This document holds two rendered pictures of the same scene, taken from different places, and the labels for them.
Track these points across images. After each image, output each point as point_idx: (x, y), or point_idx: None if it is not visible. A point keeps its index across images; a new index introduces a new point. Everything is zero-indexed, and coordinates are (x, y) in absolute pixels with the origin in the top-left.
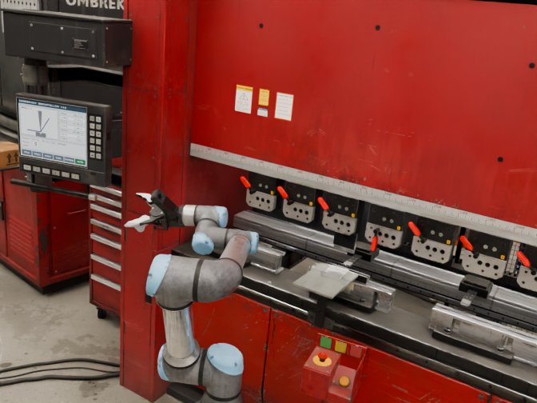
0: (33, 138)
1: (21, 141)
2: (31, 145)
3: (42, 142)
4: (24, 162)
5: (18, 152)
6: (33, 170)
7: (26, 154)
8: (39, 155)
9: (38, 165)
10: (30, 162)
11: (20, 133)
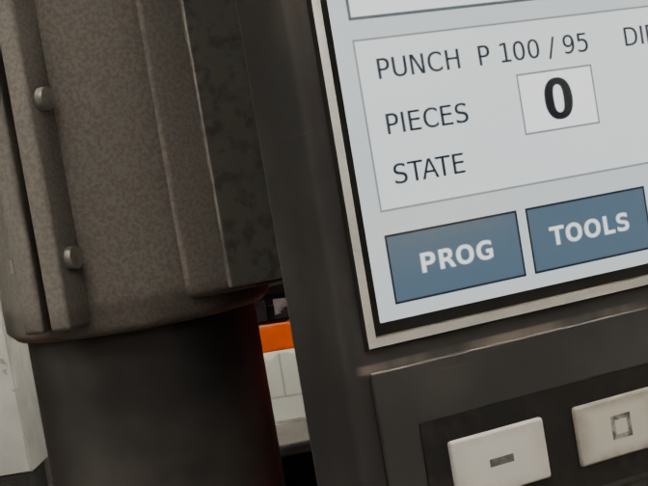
0: (517, 42)
1: (362, 126)
2: (507, 134)
3: (635, 58)
4: (451, 411)
5: (348, 299)
6: (593, 459)
7: (460, 289)
8: (619, 234)
9: (636, 369)
10: (534, 372)
11: (337, 16)
